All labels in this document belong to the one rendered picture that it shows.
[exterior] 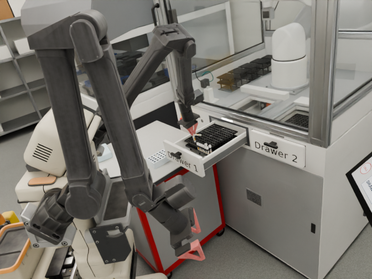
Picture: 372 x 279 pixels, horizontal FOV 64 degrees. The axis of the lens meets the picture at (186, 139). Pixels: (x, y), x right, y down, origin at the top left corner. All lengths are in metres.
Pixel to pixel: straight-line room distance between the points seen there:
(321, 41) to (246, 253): 1.43
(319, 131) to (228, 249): 1.16
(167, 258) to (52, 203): 1.23
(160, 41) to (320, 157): 0.81
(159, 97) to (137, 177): 1.64
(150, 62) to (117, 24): 1.10
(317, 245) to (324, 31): 1.04
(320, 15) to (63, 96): 0.87
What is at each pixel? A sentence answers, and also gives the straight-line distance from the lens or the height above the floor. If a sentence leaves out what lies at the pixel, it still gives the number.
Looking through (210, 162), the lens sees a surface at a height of 0.86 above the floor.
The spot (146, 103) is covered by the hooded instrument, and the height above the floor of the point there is 0.88.
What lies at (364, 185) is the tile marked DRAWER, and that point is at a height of 0.99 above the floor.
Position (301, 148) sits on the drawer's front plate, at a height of 0.92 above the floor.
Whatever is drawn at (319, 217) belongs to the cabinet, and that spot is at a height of 0.56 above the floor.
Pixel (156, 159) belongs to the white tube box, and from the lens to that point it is 1.66.
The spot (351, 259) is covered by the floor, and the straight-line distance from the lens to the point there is 2.17.
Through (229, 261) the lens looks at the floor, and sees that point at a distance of 2.11.
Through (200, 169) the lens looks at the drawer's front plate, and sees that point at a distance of 1.38.
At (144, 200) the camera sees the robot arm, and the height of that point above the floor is 1.21.
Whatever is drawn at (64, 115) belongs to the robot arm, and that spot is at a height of 1.45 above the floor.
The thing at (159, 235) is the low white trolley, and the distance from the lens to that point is 1.77.
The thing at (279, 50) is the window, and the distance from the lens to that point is 1.30.
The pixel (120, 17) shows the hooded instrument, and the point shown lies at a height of 1.49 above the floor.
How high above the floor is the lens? 1.65
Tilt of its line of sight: 29 degrees down
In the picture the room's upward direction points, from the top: 12 degrees counter-clockwise
